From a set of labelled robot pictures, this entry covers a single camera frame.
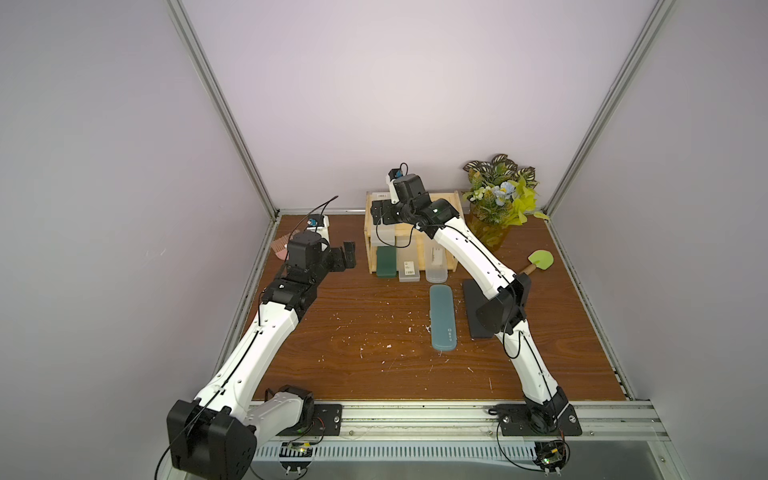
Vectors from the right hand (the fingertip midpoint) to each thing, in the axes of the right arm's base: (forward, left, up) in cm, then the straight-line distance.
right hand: (384, 201), depth 85 cm
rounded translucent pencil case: (-4, -17, -25) cm, 30 cm away
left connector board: (-59, +20, -31) cm, 70 cm away
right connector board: (-57, -42, -30) cm, 77 cm away
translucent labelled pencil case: (-7, -7, -23) cm, 25 cm away
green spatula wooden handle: (0, -55, -28) cm, 62 cm away
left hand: (-14, +11, -1) cm, 18 cm away
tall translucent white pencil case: (-15, -1, +2) cm, 15 cm away
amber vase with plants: (+9, -37, -6) cm, 38 cm away
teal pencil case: (-25, -18, -29) cm, 42 cm away
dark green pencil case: (-5, 0, -24) cm, 24 cm away
